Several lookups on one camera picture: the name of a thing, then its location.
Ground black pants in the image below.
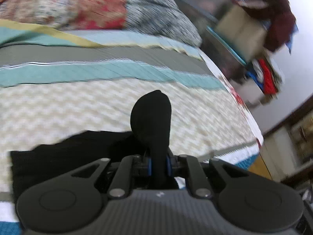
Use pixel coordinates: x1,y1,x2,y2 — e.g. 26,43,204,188
10,90,178,200

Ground chevron patterned bedspread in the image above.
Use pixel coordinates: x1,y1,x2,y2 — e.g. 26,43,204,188
1,20,264,234

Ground beige cardboard box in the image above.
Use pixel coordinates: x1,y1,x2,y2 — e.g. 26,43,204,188
214,5,267,61

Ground red floral pillow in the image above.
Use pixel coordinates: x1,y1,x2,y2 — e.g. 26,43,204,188
1,0,127,30

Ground pile of colourful clothes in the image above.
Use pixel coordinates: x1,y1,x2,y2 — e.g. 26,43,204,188
231,0,298,106

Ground blue grey patterned pillow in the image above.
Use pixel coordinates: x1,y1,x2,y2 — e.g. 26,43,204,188
125,0,202,47

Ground dark cabinet with teal edge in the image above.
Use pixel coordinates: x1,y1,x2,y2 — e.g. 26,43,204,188
174,0,246,84

